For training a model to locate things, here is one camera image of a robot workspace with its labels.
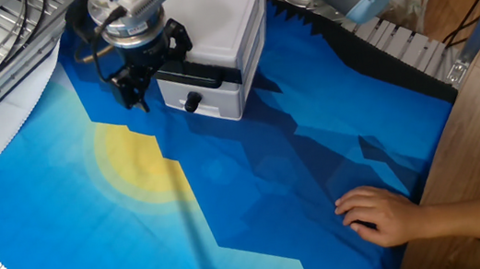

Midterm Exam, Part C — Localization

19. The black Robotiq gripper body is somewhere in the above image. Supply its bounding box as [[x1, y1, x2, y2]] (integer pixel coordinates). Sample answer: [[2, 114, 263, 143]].
[[112, 22, 177, 76]]

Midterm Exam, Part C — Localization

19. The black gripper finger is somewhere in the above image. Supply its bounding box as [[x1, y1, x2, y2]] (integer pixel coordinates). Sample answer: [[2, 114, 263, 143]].
[[160, 15, 196, 66], [106, 61, 157, 119]]

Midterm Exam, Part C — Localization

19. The white plastic drawer cabinet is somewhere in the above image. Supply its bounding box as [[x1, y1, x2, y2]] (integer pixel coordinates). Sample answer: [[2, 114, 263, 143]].
[[146, 0, 287, 131]]

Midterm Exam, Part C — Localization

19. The white drawer with black handle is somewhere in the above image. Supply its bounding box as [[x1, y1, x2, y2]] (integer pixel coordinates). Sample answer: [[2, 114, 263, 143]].
[[155, 52, 245, 102]]

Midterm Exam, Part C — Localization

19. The person's bare hand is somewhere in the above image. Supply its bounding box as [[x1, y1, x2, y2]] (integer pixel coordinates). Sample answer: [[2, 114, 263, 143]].
[[331, 178, 427, 255]]

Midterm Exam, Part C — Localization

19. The blue cloth with yellow sun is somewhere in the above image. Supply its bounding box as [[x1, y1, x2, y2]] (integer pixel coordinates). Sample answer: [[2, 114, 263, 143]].
[[0, 0, 480, 269]]

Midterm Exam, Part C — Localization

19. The tan stiff cable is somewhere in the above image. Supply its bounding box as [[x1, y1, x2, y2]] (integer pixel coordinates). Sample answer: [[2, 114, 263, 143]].
[[73, 41, 118, 65]]

